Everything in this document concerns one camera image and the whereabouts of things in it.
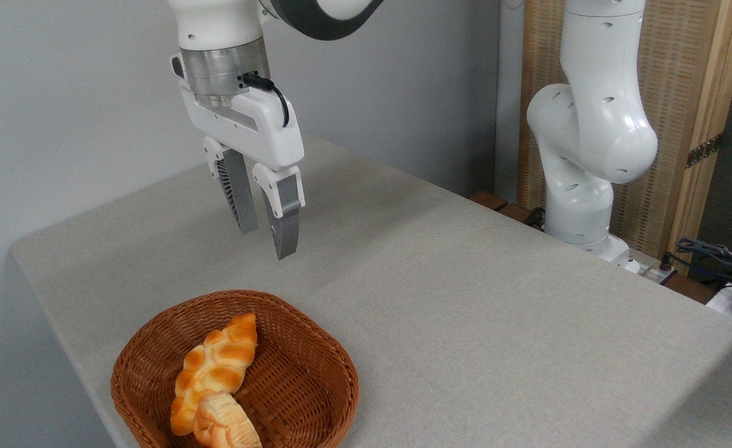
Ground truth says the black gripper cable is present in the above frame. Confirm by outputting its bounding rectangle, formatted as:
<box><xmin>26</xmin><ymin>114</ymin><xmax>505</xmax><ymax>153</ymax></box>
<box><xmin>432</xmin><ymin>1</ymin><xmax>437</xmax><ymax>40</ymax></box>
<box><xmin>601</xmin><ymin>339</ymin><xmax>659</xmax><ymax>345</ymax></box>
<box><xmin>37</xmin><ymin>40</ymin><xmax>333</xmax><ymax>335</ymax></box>
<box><xmin>241</xmin><ymin>72</ymin><xmax>290</xmax><ymax>128</ymax></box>

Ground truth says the grey fabric tablecloth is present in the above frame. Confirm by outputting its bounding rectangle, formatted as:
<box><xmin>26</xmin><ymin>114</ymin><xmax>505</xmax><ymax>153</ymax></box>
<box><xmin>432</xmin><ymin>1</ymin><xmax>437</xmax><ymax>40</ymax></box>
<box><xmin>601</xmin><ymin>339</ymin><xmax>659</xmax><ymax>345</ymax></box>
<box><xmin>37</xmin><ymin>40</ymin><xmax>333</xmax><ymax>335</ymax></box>
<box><xmin>10</xmin><ymin>134</ymin><xmax>732</xmax><ymax>448</ymax></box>

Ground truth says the metal screen hinge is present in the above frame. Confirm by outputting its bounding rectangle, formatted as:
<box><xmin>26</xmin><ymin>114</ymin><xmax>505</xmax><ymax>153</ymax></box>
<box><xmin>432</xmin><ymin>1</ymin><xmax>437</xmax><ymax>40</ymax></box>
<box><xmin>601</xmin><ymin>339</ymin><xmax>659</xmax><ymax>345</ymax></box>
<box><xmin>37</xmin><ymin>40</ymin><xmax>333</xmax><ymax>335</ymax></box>
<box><xmin>686</xmin><ymin>133</ymin><xmax>725</xmax><ymax>169</ymax></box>

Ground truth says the brown wicker basket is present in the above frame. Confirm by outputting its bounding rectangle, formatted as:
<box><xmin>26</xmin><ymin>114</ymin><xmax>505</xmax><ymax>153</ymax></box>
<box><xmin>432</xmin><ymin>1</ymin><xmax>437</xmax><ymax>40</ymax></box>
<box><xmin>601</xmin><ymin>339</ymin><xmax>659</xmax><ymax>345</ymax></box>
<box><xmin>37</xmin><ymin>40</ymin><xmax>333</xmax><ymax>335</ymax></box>
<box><xmin>111</xmin><ymin>289</ymin><xmax>360</xmax><ymax>448</ymax></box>

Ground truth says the long braided bread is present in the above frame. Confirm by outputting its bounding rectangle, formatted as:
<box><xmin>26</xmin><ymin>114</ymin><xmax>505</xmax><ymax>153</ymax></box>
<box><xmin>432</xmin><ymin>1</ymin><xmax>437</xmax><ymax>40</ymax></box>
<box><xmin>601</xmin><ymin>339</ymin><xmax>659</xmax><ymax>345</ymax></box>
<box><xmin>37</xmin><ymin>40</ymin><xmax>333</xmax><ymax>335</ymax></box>
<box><xmin>170</xmin><ymin>312</ymin><xmax>259</xmax><ymax>436</ymax></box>

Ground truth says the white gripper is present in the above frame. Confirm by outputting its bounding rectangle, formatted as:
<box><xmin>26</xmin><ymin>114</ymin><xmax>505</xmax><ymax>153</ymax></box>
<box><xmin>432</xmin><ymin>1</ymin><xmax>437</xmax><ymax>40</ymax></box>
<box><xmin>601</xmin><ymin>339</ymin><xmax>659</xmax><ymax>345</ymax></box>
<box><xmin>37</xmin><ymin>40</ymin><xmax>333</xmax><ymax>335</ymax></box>
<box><xmin>171</xmin><ymin>55</ymin><xmax>306</xmax><ymax>260</ymax></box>

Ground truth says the woven screen with wooden frame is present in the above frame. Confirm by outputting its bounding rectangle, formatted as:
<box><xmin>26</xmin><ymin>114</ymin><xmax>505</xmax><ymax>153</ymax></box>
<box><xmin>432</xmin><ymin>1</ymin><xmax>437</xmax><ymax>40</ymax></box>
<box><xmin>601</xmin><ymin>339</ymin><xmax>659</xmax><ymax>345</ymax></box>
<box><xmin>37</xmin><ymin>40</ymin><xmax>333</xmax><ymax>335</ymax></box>
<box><xmin>518</xmin><ymin>0</ymin><xmax>732</xmax><ymax>274</ymax></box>

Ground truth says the round flower-shaped bread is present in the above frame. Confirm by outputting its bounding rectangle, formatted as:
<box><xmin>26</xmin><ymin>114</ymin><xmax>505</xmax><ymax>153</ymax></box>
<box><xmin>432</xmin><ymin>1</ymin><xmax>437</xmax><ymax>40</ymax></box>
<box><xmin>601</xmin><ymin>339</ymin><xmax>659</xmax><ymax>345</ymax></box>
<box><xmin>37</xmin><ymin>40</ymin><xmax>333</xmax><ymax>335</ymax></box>
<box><xmin>193</xmin><ymin>392</ymin><xmax>262</xmax><ymax>448</ymax></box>

